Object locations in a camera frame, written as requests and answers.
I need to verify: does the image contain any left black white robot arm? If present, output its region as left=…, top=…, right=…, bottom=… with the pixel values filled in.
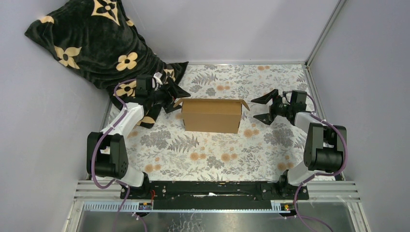
left=87, top=72, right=191, bottom=199

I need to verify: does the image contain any brown cardboard box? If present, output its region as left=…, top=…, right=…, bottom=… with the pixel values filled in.
left=174, top=98, right=250, bottom=134

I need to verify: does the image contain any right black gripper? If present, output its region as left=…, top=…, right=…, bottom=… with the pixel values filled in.
left=251, top=89, right=293, bottom=126

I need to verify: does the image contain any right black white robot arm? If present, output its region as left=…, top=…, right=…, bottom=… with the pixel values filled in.
left=252, top=89, right=348, bottom=199

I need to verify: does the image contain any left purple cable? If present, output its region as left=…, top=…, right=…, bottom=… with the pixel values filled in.
left=91, top=78, right=151, bottom=232

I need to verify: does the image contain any black floral plush blanket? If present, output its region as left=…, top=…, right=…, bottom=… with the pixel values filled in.
left=25, top=0, right=188, bottom=129

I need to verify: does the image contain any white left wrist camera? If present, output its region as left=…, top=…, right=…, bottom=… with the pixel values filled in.
left=152, top=72, right=163, bottom=88

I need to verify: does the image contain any aluminium frame rail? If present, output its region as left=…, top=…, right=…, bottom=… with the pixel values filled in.
left=63, top=180, right=370, bottom=232

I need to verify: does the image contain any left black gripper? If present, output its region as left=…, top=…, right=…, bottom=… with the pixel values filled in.
left=147, top=77, right=190, bottom=113

